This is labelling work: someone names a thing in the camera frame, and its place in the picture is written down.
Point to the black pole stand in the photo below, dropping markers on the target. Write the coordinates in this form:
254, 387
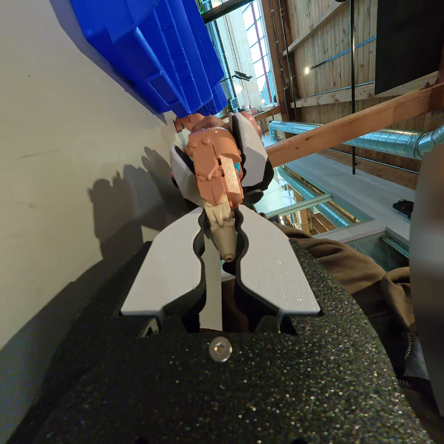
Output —
225, 12

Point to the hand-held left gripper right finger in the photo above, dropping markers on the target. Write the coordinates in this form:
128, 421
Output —
274, 274

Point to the brown brick vehicle model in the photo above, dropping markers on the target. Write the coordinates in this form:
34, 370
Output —
215, 166

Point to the grey desk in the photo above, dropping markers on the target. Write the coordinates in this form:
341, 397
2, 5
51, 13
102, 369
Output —
52, 104

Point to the beige brown brick figure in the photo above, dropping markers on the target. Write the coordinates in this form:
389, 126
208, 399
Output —
184, 121

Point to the blue plastic bin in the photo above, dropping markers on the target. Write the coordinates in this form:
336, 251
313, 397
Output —
114, 20

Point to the silver air duct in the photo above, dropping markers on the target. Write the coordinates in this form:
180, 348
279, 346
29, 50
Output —
381, 138

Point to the person's right hand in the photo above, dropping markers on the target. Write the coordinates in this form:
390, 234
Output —
251, 121

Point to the person's right forearm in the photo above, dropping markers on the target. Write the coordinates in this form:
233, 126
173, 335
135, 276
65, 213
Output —
329, 256

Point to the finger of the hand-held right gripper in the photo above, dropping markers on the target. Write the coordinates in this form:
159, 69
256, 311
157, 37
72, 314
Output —
182, 173
255, 159

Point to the black device red light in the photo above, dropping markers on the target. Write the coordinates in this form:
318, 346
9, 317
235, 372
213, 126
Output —
404, 208

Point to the black tripod stand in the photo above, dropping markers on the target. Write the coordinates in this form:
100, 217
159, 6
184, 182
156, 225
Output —
241, 75

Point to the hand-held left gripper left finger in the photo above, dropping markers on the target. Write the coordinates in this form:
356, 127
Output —
163, 274

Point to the person's brown jacket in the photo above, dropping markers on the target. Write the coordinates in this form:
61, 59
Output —
399, 347

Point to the wooden pillar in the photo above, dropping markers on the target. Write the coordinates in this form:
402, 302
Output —
347, 128

